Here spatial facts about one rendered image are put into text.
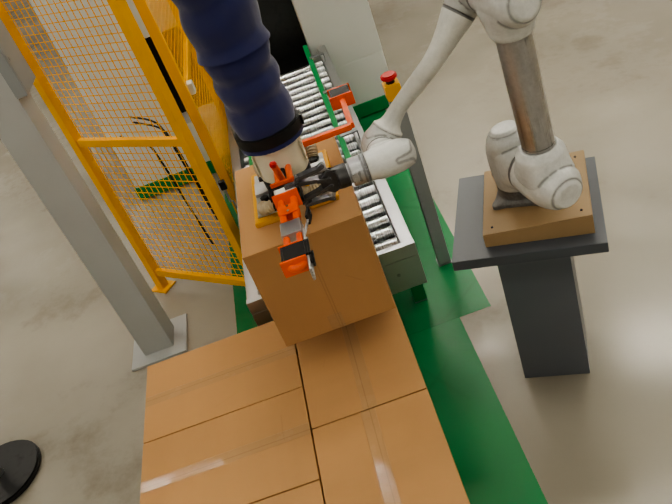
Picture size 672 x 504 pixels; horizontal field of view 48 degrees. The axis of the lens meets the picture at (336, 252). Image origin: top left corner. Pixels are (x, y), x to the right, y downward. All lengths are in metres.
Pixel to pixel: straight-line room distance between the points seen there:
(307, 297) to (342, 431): 0.44
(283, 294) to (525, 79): 1.00
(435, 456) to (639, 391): 1.03
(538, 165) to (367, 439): 0.98
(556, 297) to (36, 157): 2.19
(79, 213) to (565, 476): 2.29
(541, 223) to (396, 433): 0.82
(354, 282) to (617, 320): 1.28
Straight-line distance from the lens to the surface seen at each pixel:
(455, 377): 3.23
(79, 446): 3.86
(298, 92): 4.67
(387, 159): 2.28
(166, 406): 2.88
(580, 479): 2.87
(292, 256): 2.02
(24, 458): 3.97
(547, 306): 2.88
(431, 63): 2.28
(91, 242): 3.65
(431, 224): 3.62
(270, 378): 2.74
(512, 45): 2.16
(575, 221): 2.54
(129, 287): 3.78
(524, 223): 2.57
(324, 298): 2.51
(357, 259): 2.44
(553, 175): 2.35
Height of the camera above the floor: 2.37
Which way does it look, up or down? 35 degrees down
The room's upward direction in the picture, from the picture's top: 22 degrees counter-clockwise
